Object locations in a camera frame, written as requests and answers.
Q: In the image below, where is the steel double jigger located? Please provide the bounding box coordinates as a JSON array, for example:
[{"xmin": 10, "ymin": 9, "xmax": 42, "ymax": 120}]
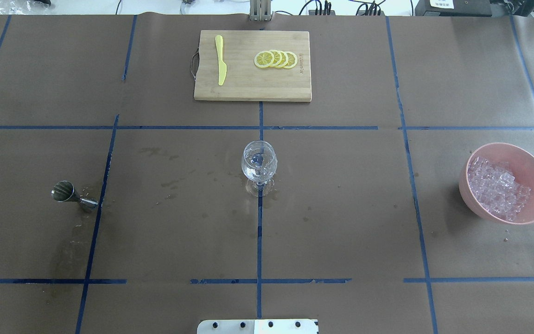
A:
[{"xmin": 51, "ymin": 180, "xmax": 98, "ymax": 212}]

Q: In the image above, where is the clear wine glass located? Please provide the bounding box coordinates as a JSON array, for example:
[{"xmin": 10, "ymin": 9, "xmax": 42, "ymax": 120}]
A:
[{"xmin": 240, "ymin": 140, "xmax": 278, "ymax": 198}]

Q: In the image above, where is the bamboo cutting board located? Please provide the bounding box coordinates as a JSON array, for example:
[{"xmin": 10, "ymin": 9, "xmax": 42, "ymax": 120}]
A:
[{"xmin": 194, "ymin": 30, "xmax": 313, "ymax": 103}]

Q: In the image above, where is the lemon slice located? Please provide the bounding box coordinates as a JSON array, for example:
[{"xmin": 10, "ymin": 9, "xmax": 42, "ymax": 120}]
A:
[
  {"xmin": 269, "ymin": 50, "xmax": 284, "ymax": 68},
  {"xmin": 276, "ymin": 51, "xmax": 288, "ymax": 68},
  {"xmin": 254, "ymin": 51, "xmax": 275, "ymax": 68},
  {"xmin": 283, "ymin": 51, "xmax": 298, "ymax": 69}
]

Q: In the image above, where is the yellow plastic knife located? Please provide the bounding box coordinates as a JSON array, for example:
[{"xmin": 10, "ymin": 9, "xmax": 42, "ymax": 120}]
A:
[{"xmin": 215, "ymin": 35, "xmax": 228, "ymax": 86}]

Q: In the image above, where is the pink bowl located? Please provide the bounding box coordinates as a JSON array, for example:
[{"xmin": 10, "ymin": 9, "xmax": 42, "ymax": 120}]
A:
[{"xmin": 458, "ymin": 142, "xmax": 534, "ymax": 225}]

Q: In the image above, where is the black device box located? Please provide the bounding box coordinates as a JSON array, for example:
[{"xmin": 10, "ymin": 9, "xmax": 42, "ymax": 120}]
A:
[{"xmin": 414, "ymin": 0, "xmax": 492, "ymax": 17}]

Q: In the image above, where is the clear plastic bag with parts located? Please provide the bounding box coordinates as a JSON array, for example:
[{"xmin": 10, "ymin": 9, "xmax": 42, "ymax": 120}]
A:
[{"xmin": 0, "ymin": 0, "xmax": 52, "ymax": 15}]

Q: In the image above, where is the aluminium frame post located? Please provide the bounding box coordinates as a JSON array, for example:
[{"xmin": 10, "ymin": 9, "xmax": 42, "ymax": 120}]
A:
[{"xmin": 249, "ymin": 0, "xmax": 273, "ymax": 21}]

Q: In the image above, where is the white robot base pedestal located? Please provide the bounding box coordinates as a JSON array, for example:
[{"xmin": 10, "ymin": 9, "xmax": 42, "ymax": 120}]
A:
[{"xmin": 197, "ymin": 319, "xmax": 319, "ymax": 334}]

